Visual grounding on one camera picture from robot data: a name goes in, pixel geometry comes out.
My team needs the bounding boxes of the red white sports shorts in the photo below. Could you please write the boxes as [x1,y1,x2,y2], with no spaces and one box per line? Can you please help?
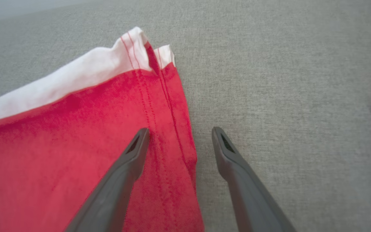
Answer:
[0,26,205,232]

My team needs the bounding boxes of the grey fabric sofa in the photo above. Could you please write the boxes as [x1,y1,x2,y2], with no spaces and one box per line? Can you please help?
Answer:
[0,0,371,232]

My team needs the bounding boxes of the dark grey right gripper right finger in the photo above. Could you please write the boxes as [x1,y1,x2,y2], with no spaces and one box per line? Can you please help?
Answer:
[212,127,297,232]

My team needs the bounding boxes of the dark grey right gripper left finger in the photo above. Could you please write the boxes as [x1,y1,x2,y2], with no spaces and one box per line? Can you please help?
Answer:
[64,128,150,232]

